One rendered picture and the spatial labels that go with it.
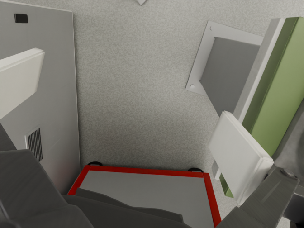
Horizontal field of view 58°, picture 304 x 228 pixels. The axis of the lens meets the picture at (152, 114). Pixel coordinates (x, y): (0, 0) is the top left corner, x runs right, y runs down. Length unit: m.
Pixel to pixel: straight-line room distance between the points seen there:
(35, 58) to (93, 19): 1.06
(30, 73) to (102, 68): 1.06
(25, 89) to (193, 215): 0.89
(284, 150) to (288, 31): 0.17
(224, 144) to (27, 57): 0.13
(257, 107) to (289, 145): 0.07
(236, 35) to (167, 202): 0.71
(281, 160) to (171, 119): 0.87
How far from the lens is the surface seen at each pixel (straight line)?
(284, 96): 0.43
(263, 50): 0.47
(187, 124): 1.27
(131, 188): 1.13
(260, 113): 0.42
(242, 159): 0.16
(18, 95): 0.17
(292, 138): 0.43
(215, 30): 1.19
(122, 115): 1.27
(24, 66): 0.17
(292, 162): 0.44
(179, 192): 1.12
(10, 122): 0.76
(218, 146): 0.19
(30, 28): 0.86
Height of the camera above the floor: 1.19
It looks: 72 degrees down
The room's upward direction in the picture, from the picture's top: 168 degrees counter-clockwise
